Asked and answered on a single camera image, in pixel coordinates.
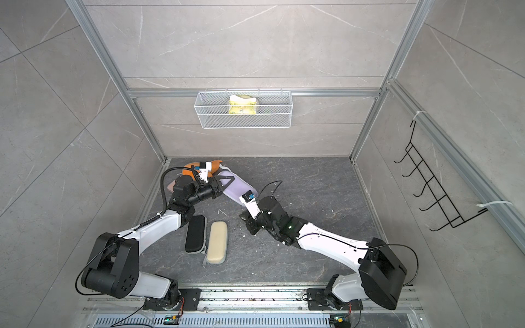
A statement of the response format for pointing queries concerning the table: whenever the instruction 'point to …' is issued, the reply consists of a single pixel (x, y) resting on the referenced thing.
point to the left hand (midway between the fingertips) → (234, 177)
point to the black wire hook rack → (454, 218)
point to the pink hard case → (170, 187)
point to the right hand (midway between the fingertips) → (243, 214)
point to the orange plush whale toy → (190, 172)
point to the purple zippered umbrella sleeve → (237, 188)
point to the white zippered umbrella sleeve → (217, 242)
